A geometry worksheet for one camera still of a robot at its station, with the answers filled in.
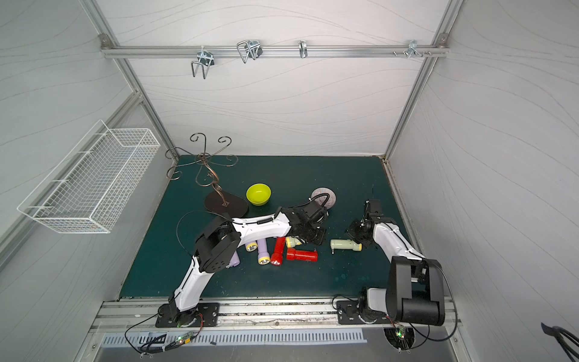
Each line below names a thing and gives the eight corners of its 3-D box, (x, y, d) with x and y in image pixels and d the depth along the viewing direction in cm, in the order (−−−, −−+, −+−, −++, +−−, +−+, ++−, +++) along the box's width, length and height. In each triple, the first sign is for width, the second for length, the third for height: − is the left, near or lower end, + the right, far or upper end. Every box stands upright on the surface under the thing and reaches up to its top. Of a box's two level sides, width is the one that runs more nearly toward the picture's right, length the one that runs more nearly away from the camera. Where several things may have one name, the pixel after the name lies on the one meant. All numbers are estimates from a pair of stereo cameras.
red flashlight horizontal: (286, 260, 88) (286, 257, 84) (287, 252, 90) (287, 247, 87) (317, 263, 87) (318, 259, 84) (317, 254, 89) (318, 250, 86)
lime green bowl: (245, 206, 101) (244, 202, 99) (248, 186, 108) (247, 182, 106) (269, 206, 101) (269, 202, 99) (271, 186, 108) (271, 182, 106)
